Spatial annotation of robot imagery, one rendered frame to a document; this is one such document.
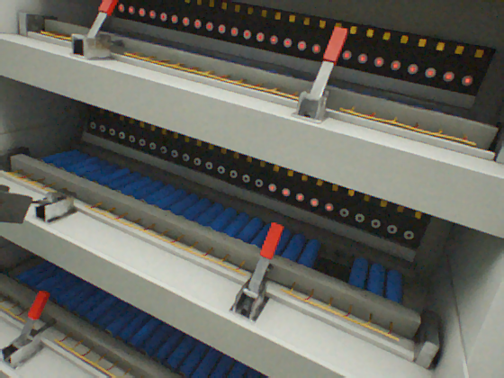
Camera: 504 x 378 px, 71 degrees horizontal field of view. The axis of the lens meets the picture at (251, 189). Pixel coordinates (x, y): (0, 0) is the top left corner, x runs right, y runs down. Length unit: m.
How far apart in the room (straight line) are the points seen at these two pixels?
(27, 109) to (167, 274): 0.36
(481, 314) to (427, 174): 0.12
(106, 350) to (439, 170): 0.45
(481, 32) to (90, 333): 0.63
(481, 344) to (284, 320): 0.16
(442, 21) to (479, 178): 0.28
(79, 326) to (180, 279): 0.22
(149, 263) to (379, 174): 0.25
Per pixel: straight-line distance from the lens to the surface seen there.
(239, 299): 0.35
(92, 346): 0.56
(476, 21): 0.55
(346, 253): 0.47
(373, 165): 0.31
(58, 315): 0.59
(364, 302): 0.39
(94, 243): 0.44
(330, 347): 0.36
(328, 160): 0.31
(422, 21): 0.54
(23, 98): 0.63
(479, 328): 0.34
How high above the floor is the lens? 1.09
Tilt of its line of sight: 8 degrees down
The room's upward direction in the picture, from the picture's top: 17 degrees clockwise
